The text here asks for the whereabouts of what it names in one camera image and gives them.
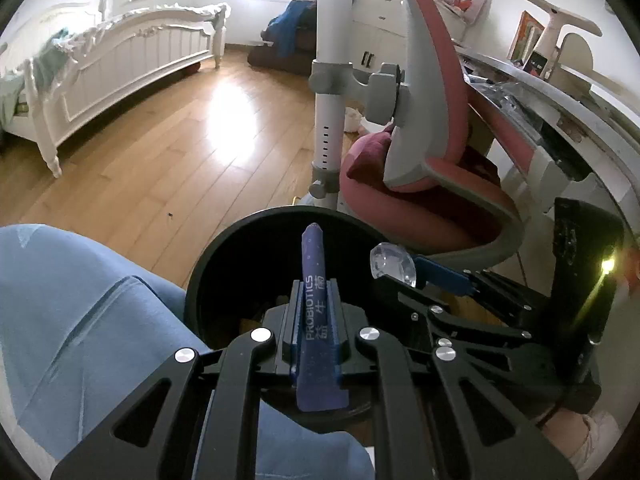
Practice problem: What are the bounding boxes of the grey white study desk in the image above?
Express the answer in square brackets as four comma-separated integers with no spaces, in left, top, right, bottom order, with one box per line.
[452,45,640,281]

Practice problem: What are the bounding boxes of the black card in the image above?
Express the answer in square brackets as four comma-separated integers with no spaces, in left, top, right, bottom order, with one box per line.
[522,50,551,79]

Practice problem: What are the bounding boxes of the green white bedding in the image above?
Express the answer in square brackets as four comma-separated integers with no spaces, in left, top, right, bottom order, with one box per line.
[0,27,82,131]

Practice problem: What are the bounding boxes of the white desk lamp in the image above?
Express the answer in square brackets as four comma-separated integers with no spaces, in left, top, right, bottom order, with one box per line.
[505,0,604,82]

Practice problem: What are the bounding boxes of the clear plastic cup piece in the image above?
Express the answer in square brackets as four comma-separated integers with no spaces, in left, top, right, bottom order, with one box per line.
[369,241,417,289]

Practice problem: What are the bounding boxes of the orange green picture book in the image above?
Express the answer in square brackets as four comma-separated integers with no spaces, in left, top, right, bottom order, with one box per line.
[507,10,546,64]

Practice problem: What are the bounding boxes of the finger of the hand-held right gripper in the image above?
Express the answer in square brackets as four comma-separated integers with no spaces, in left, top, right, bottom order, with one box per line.
[413,255,547,322]
[371,278,547,362]

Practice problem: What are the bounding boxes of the person's blue trouser leg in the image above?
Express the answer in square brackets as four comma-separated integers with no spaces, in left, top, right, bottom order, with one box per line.
[0,224,376,480]

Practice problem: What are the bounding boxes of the white crumpled bag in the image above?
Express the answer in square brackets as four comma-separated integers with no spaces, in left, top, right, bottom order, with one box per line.
[344,107,386,136]

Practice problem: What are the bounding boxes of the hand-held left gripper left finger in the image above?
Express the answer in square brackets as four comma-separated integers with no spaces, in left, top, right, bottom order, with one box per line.
[50,280,306,480]

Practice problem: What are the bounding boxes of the white desk leg column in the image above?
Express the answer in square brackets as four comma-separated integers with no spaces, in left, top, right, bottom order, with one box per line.
[306,0,407,208]

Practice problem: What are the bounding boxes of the blue stick sachet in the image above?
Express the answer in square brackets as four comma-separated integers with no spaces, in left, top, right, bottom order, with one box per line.
[292,221,350,415]

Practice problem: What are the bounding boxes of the white arched desk panel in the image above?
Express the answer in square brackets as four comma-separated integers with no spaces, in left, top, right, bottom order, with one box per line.
[560,32,596,74]

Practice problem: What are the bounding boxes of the pink grey desk chair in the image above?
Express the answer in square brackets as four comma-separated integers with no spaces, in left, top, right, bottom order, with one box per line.
[340,0,572,262]

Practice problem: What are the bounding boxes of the photo canvas print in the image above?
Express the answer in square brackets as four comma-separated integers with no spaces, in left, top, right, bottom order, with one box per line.
[432,0,494,24]

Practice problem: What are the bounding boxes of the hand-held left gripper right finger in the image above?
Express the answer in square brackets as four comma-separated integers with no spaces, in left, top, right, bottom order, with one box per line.
[325,278,579,480]

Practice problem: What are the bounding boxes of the clear plastic wrappers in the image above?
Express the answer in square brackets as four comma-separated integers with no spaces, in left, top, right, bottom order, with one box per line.
[467,72,547,127]

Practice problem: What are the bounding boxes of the black round trash bin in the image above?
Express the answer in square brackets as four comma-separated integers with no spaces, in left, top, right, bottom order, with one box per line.
[183,205,402,423]

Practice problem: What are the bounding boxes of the white wooden bed frame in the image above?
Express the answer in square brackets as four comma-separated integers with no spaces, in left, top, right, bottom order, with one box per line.
[0,2,232,179]

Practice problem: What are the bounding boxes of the dark red cushion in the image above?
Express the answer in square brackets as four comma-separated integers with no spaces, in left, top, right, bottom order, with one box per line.
[346,127,501,197]

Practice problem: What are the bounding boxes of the blue clothing pile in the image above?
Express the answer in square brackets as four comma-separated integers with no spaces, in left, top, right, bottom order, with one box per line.
[267,0,319,59]

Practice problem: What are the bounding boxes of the white cabinet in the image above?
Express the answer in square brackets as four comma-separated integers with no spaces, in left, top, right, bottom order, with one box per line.
[352,0,469,69]

